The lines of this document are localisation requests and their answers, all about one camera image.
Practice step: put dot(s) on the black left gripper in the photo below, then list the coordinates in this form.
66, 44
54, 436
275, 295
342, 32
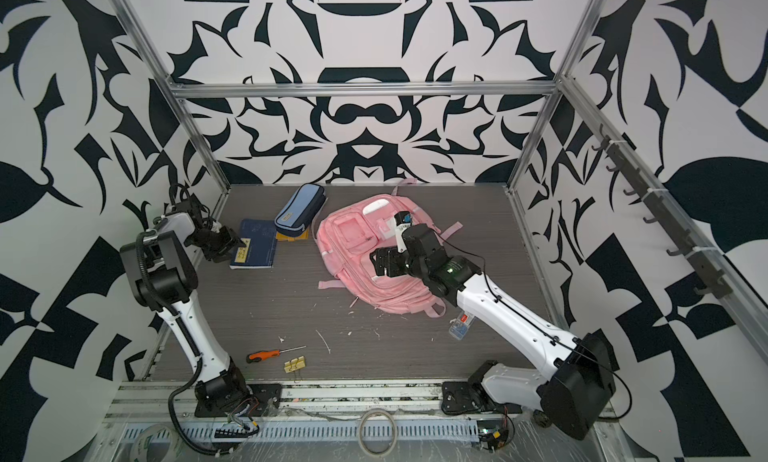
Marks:
233, 241

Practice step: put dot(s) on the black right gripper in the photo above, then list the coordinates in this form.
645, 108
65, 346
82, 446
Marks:
382, 263

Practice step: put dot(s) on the dark blue notebook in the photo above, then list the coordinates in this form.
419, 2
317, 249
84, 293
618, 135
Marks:
259, 245

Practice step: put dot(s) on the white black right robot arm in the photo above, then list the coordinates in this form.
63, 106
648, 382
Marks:
573, 382

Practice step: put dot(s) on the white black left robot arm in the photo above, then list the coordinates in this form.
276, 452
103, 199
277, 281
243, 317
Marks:
163, 278

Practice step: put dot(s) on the small yellow sticky pad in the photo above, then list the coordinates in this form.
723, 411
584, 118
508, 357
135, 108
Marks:
284, 238

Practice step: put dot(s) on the blue pencil case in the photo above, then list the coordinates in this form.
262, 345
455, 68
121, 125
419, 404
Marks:
301, 209

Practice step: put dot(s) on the small yellow wooden block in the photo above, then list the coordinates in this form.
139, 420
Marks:
294, 365

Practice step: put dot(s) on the clear tape roll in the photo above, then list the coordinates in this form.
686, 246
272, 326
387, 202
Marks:
377, 424

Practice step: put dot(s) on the small green circuit board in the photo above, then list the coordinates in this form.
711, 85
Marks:
495, 435

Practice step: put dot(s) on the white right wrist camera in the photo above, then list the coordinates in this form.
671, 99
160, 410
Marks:
402, 221

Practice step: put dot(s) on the orange handled screwdriver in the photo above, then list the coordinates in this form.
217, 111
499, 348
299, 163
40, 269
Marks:
261, 356

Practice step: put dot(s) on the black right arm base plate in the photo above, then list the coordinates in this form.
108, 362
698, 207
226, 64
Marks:
465, 398

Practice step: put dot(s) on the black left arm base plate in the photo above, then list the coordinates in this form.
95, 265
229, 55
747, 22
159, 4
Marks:
259, 400

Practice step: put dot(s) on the aluminium frame crossbar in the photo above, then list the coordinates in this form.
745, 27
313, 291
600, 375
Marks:
372, 89

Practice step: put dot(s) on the white slotted cable duct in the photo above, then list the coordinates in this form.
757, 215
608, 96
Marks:
335, 431

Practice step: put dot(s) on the grey wall hook rail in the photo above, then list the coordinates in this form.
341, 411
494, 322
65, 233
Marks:
668, 214

